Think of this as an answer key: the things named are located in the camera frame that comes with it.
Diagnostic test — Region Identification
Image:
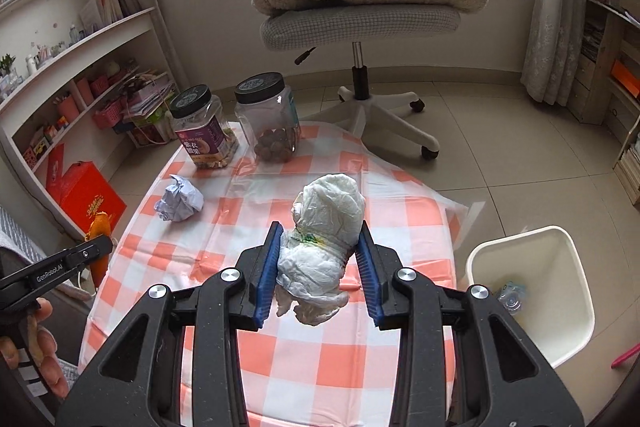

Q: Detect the grey office chair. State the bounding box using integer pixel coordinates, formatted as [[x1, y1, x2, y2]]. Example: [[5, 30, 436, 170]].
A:
[[260, 1, 460, 160]]

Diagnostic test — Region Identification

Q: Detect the orange white checkered tablecloth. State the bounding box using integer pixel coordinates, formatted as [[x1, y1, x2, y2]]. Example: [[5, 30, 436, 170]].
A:
[[79, 124, 466, 426]]

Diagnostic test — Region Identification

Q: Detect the white plastic bag wad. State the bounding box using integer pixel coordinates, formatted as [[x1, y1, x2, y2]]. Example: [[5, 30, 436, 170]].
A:
[[274, 173, 366, 326]]

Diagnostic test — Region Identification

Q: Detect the white trash bin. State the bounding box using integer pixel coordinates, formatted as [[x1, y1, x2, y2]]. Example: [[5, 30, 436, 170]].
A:
[[458, 225, 596, 369]]

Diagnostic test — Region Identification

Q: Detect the clear plastic water bottle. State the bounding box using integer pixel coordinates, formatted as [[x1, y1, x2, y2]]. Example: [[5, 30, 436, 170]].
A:
[[497, 281, 527, 315]]

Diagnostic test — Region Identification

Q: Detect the wooden desk shelf unit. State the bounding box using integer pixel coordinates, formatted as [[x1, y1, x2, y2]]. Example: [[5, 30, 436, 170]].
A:
[[568, 0, 639, 206]]

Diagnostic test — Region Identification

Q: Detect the white wall shelf unit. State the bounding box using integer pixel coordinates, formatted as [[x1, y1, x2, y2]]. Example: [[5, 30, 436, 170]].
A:
[[1, 8, 180, 239]]

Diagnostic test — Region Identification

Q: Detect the clear jar with brown nuts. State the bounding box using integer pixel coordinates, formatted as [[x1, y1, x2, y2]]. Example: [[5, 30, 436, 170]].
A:
[[234, 72, 300, 164]]

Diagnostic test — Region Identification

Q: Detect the beige window curtain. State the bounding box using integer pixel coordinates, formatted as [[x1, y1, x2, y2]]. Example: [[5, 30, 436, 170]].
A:
[[521, 0, 586, 106]]

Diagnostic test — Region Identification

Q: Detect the crumpled white paper ball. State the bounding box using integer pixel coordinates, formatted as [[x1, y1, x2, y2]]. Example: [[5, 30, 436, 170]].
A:
[[154, 174, 204, 222]]

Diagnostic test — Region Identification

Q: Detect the pink child chair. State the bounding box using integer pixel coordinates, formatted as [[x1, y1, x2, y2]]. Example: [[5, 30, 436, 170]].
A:
[[611, 343, 640, 369]]

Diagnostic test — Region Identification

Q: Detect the orange peel piece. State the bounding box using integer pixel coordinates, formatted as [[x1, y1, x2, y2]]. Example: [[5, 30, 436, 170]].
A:
[[85, 211, 114, 288]]

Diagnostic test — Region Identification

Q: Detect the purple label nut jar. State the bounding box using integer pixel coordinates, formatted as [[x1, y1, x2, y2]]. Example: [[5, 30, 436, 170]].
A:
[[169, 84, 238, 169]]

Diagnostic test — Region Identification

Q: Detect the red gift box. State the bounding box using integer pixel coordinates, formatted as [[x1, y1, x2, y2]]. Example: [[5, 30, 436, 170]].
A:
[[46, 144, 126, 233]]

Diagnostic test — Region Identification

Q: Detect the person left hand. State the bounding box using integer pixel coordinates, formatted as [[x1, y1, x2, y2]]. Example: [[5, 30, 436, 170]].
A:
[[28, 297, 70, 399]]

